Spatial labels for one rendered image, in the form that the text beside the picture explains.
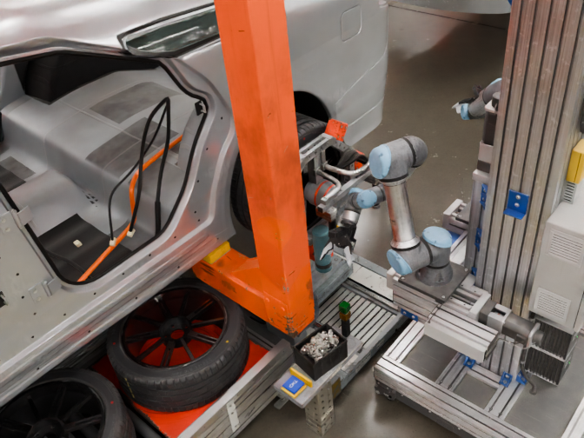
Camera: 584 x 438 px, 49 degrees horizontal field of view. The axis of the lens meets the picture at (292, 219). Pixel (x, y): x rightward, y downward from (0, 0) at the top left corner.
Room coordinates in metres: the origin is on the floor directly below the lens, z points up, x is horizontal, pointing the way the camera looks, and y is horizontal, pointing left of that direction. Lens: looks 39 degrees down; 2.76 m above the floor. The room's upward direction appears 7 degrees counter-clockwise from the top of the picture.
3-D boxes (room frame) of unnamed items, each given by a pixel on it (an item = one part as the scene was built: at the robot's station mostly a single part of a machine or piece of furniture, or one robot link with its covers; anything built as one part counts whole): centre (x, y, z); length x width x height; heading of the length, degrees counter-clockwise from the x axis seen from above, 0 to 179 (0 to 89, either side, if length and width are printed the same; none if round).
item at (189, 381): (2.06, 0.61, 0.39); 0.66 x 0.66 x 0.24
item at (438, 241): (1.89, -0.57, 0.98); 0.13 x 0.12 x 0.14; 112
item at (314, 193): (2.47, -0.19, 0.85); 0.21 x 0.14 x 0.14; 44
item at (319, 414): (1.77, -0.02, 0.21); 0.10 x 0.10 x 0.42; 44
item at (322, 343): (1.80, -0.06, 0.51); 0.20 x 0.14 x 0.13; 125
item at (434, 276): (1.89, -0.57, 0.87); 0.15 x 0.15 x 0.10
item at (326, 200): (2.37, -0.15, 1.03); 0.19 x 0.18 x 0.11; 44
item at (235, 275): (2.23, 0.29, 0.69); 0.52 x 0.17 x 0.35; 44
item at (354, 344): (1.79, -0.05, 0.44); 0.43 x 0.17 x 0.03; 134
